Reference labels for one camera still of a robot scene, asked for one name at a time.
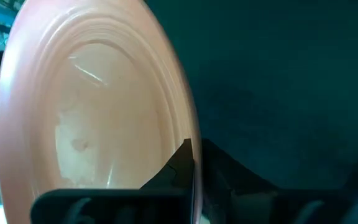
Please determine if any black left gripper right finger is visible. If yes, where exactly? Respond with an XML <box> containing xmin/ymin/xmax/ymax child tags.
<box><xmin>201</xmin><ymin>138</ymin><xmax>281</xmax><ymax>224</ymax></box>

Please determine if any orange round plate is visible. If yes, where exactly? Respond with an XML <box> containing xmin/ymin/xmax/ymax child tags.
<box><xmin>0</xmin><ymin>0</ymin><xmax>203</xmax><ymax>224</ymax></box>

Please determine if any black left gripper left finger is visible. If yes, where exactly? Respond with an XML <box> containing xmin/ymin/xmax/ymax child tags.
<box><xmin>140</xmin><ymin>138</ymin><xmax>196</xmax><ymax>190</ymax></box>

